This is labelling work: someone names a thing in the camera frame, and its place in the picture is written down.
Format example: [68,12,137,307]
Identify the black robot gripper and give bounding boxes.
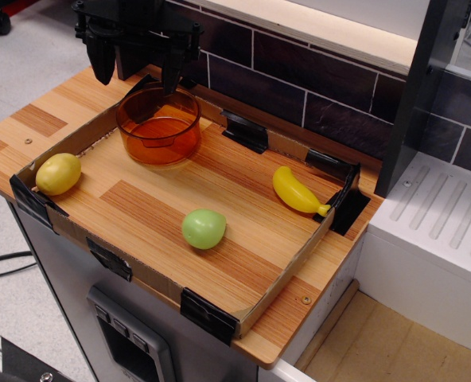
[72,1,203,94]

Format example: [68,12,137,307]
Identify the yellow plastic banana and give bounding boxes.
[272,166,331,217]

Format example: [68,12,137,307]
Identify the cardboard fence with black tape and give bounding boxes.
[12,72,380,350]

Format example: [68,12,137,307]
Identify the orange transparent plastic pot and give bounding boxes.
[115,88,201,166]

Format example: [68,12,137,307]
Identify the yellow plastic potato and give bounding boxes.
[36,153,81,196]

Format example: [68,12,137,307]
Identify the green plastic pear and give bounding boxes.
[181,209,227,250]

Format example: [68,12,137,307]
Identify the grey toy oven front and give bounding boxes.
[87,287,176,382]

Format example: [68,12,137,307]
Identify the white toy sink drainboard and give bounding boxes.
[356,154,471,349]

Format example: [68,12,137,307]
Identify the dark grey left post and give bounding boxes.
[115,45,154,80]

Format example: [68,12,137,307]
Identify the black cable on floor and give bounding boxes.
[0,250,37,282]

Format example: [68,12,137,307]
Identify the dark grey vertical post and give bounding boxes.
[375,0,471,197]

